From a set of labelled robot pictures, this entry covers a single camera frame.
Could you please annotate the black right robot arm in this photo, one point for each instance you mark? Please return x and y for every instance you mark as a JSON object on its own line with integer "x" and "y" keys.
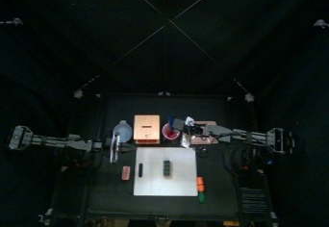
{"x": 253, "y": 137}

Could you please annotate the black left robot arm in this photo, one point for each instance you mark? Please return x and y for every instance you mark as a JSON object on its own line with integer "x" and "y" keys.
{"x": 55, "y": 141}

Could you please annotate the red plastic cup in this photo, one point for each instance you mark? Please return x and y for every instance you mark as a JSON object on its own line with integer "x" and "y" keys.
{"x": 168, "y": 134}

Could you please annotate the pink brown wooden board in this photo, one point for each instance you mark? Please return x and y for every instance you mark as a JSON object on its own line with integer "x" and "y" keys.
{"x": 205, "y": 139}

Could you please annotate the translucent pale blue bowl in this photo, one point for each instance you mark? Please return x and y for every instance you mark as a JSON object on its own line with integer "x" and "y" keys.
{"x": 122, "y": 132}

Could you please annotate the copper orange box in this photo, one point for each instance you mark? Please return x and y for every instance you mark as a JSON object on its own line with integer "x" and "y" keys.
{"x": 146, "y": 130}

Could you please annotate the pink rectangular toy block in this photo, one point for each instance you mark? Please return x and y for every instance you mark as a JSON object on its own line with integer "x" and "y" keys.
{"x": 124, "y": 173}

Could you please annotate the white plastic cutting board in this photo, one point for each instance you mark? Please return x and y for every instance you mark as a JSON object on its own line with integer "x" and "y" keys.
{"x": 167, "y": 184}

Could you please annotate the orange toy carrot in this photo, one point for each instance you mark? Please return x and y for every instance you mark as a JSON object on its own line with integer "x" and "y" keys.
{"x": 201, "y": 187}

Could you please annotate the white printed label sticker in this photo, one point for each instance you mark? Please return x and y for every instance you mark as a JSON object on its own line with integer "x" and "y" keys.
{"x": 253, "y": 201}

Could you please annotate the silver frame middle clamp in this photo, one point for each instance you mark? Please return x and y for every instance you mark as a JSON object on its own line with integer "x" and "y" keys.
{"x": 163, "y": 93}

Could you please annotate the silver frame corner clamp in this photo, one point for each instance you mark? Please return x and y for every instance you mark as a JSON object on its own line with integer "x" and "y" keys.
{"x": 320, "y": 23}
{"x": 249, "y": 97}
{"x": 78, "y": 93}
{"x": 15, "y": 21}

